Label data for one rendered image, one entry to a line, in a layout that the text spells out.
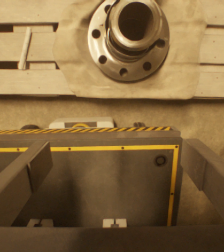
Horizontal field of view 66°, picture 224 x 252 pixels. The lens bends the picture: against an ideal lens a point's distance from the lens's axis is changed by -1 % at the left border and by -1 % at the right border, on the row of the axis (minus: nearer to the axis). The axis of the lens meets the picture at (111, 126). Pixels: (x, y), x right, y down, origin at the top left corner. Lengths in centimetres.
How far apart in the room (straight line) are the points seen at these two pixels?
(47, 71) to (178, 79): 47
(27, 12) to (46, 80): 23
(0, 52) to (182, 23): 64
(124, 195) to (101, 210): 10
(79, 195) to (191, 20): 68
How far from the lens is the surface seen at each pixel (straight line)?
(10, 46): 76
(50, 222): 71
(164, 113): 85
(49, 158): 17
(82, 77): 65
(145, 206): 65
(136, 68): 61
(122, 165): 55
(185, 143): 16
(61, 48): 66
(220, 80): 76
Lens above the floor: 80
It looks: 73 degrees down
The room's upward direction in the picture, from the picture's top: 177 degrees counter-clockwise
